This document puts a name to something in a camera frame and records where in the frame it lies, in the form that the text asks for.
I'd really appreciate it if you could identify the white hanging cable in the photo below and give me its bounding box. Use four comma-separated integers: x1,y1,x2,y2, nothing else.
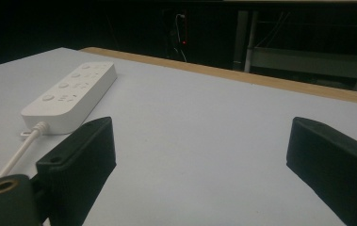
173,13,188,63

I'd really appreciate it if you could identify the white power strip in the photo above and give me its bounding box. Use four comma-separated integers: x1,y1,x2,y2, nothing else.
21,61,118,136

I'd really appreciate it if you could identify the white power strip cable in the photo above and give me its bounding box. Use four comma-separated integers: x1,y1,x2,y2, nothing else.
0,121,51,180

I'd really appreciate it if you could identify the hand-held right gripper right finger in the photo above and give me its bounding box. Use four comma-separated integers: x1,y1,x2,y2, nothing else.
285,116,357,226

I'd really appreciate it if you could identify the grey metal rack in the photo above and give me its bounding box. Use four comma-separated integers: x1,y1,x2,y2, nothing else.
232,10,357,92

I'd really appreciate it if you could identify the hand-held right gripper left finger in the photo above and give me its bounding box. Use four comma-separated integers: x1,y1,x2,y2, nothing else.
36,116,118,226

